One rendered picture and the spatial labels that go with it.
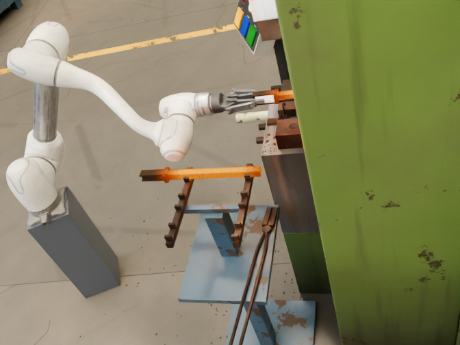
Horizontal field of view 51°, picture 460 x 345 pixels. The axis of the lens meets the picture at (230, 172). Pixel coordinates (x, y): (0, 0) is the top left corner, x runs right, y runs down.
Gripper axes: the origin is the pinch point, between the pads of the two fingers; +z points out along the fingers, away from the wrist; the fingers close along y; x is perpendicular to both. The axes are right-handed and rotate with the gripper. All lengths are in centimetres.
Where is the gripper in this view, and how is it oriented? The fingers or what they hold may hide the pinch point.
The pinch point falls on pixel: (265, 97)
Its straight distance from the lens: 181.0
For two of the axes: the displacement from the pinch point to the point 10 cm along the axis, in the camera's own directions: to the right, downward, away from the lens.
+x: -2.5, -6.9, -6.8
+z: 9.6, -0.6, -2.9
